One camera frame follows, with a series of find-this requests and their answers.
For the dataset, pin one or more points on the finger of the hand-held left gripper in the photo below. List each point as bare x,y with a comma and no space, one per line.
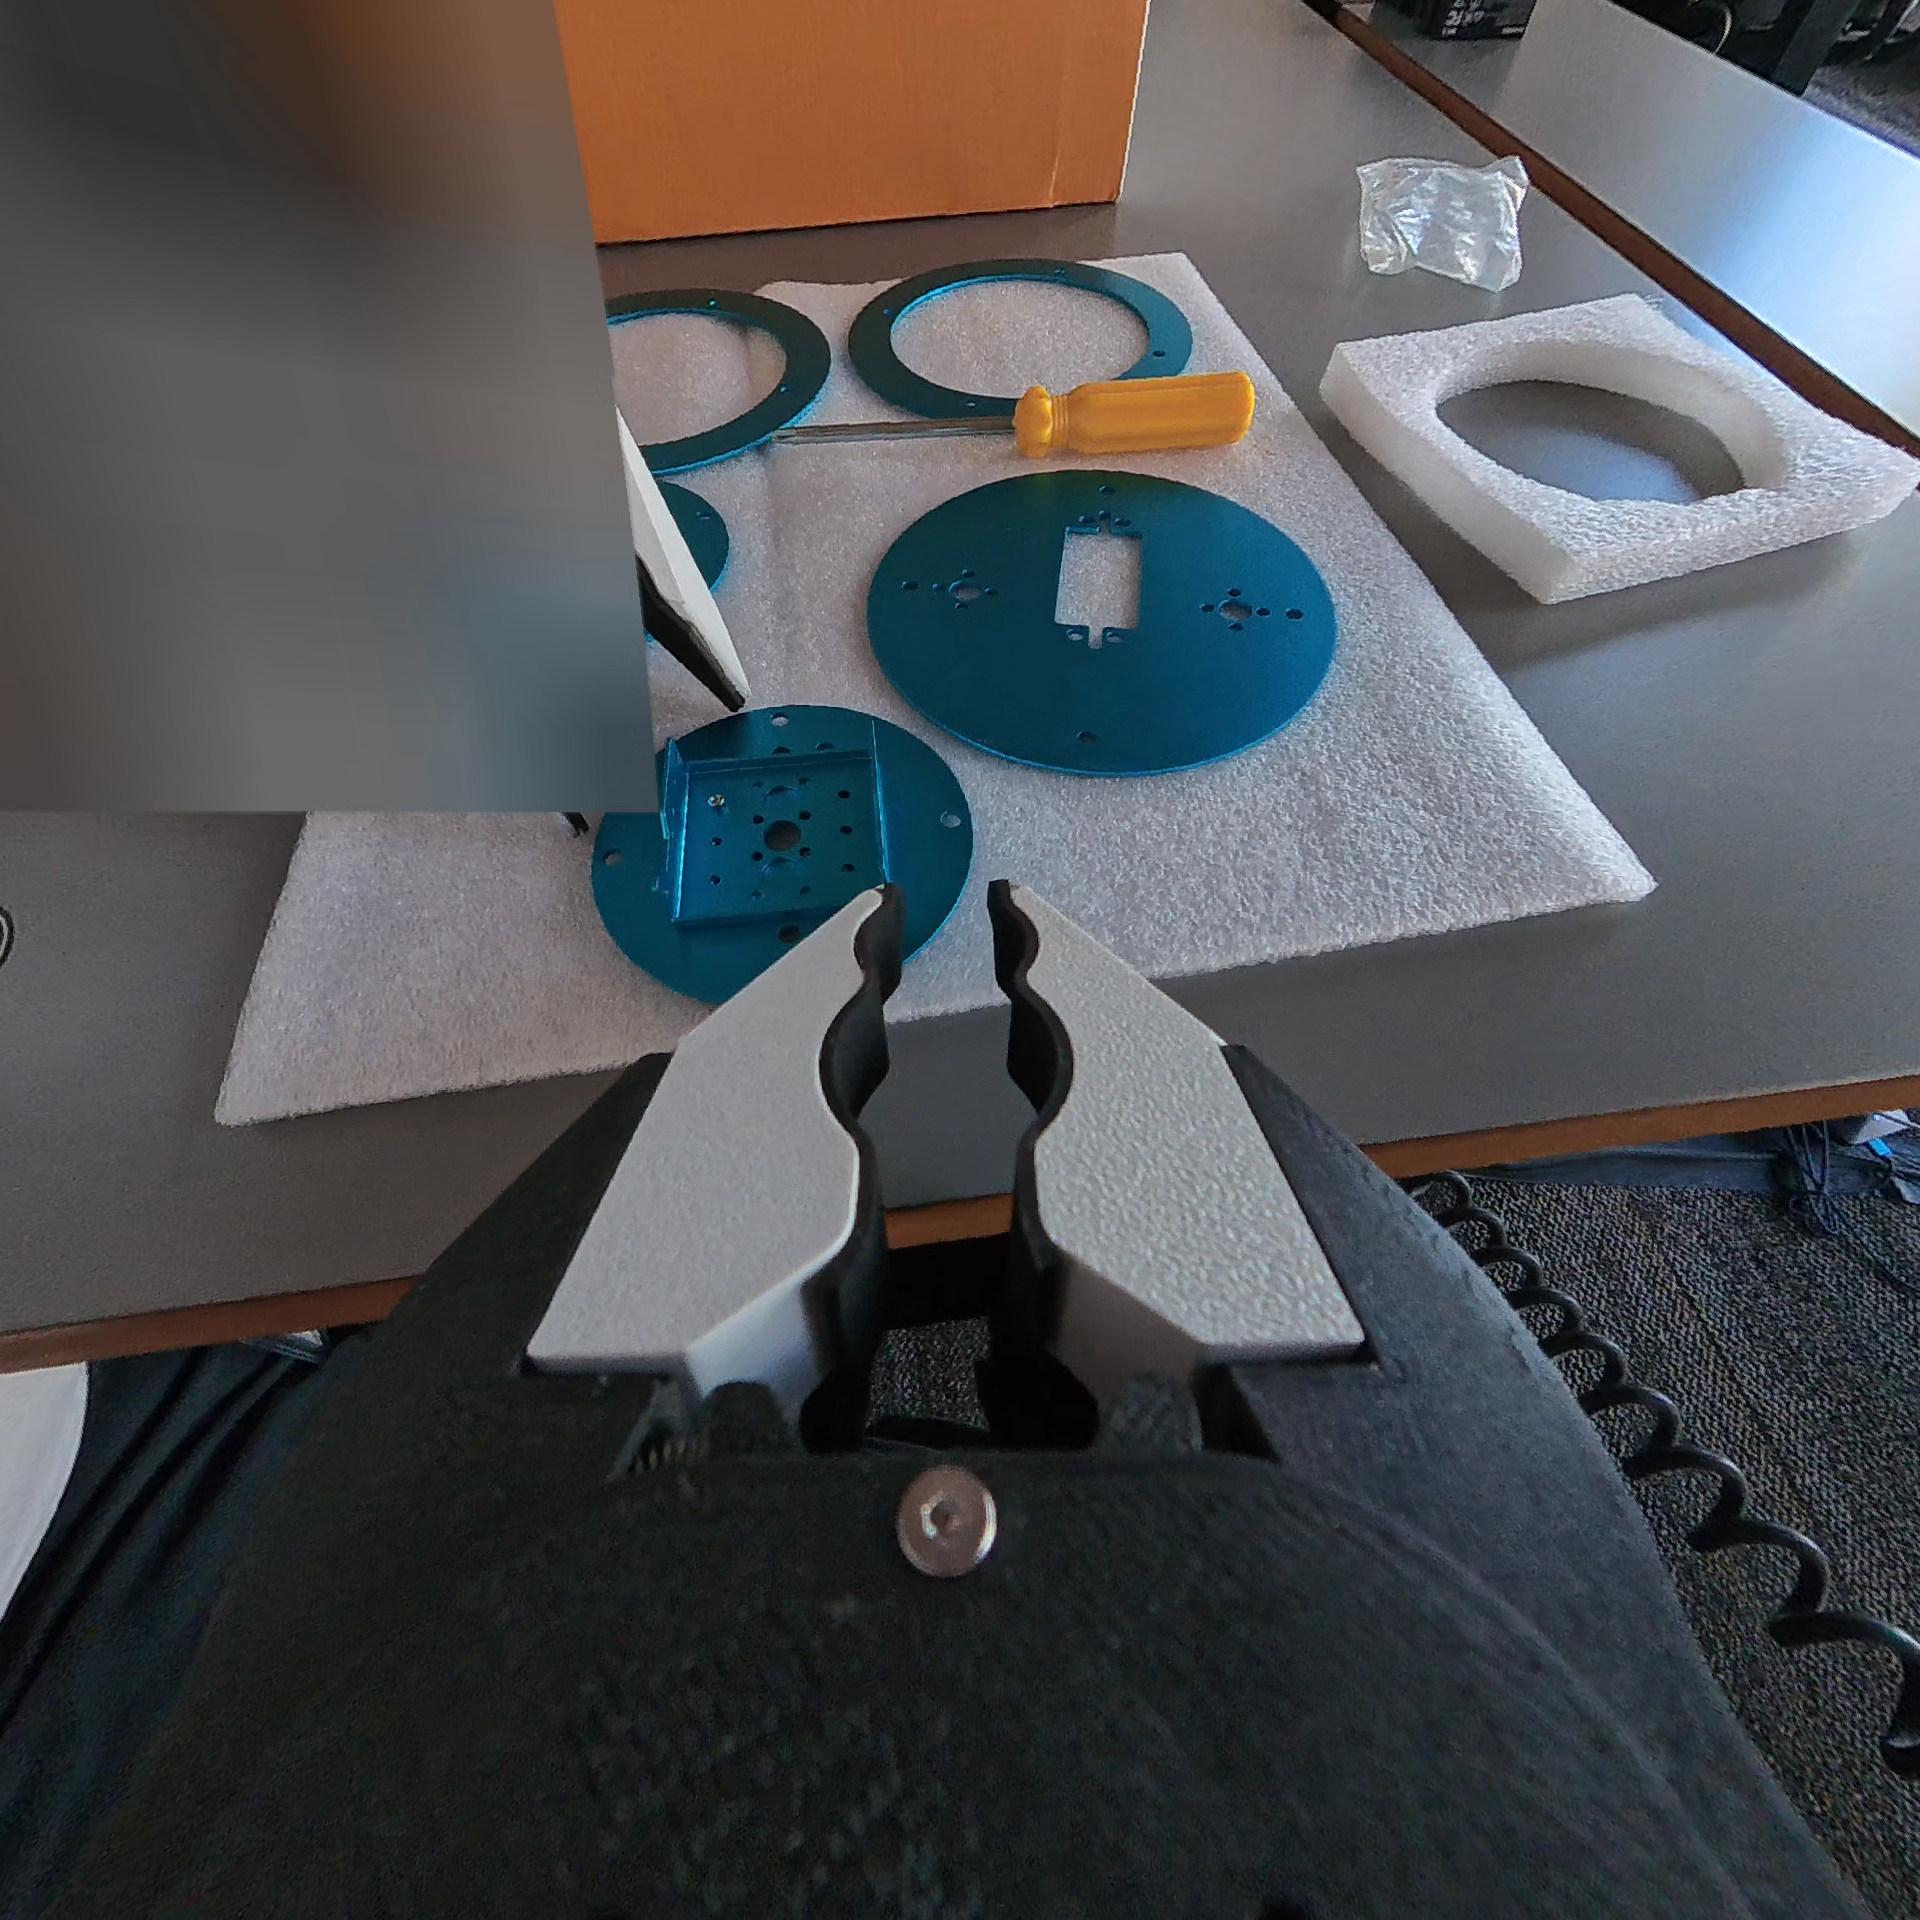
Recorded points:
675,578

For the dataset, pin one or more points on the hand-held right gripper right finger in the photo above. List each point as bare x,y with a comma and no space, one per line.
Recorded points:
1184,1201

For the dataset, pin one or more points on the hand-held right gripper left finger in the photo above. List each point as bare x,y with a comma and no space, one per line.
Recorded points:
704,1201

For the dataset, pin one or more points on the blue square metal bracket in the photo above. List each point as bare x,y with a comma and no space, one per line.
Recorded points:
825,781

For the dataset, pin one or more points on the small plain blue disc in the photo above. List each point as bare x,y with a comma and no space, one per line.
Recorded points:
704,533

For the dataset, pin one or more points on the large blue disc rectangular hole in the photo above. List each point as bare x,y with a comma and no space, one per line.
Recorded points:
975,690

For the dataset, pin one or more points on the white foam sheet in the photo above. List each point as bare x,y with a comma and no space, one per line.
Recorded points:
1348,810

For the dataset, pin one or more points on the cardboard box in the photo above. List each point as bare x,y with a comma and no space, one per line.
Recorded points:
839,119

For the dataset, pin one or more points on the white cloth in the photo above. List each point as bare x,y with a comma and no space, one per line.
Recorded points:
31,1471

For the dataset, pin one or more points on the white foam block round hole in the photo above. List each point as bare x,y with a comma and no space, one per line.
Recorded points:
1576,557

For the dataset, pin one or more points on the person's dark trousers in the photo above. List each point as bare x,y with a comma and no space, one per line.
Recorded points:
120,1725

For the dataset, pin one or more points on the clear plastic bag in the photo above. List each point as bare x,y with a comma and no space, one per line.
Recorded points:
1440,217

